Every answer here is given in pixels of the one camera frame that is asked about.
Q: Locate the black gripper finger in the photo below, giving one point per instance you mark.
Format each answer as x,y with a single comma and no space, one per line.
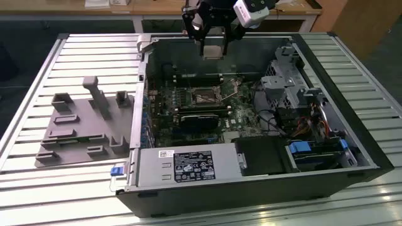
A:
236,30
193,23

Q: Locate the silver CPU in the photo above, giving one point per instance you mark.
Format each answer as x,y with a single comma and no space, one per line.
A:
214,52

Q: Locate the metal locking lever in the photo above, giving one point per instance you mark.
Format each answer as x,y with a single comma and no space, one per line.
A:
230,94

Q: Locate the black RAM slot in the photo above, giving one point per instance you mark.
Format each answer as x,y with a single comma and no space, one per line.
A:
204,108
204,80
204,84
204,112

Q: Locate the CPU socket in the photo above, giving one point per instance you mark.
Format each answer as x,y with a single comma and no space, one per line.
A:
206,96

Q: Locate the wooden desk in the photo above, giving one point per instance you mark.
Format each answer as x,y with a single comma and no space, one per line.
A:
141,7

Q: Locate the white box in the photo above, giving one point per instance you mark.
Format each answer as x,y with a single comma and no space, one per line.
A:
98,4
121,2

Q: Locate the metal drive cage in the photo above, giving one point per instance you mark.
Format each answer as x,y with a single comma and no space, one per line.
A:
282,80

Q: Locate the green motherboard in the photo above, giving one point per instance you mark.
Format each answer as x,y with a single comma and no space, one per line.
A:
242,117

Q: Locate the black graphics card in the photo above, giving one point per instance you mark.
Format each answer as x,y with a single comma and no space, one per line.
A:
198,121

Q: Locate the wooden cabinet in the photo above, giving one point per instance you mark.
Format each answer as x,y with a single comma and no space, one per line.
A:
371,23

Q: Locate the silver chipset heatsink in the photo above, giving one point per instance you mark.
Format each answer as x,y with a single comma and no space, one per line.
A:
232,136

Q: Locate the blue disk carrier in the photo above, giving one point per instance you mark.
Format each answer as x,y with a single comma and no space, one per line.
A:
300,147

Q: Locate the black plastic shroud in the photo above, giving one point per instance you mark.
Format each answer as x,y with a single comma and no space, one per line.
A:
264,155

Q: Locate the grey parts rack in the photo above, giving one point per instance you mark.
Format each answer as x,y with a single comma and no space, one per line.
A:
78,131

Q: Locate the black rating label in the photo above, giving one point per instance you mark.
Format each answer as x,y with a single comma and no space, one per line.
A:
193,166

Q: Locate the grey power supply unit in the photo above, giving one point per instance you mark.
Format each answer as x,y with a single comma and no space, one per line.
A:
151,164

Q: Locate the blue case latch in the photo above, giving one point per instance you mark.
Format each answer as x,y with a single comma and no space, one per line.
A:
117,171

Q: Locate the black PC case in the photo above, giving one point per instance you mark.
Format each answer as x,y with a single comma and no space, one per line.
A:
220,202

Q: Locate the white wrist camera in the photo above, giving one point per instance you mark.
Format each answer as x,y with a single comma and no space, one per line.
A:
252,14

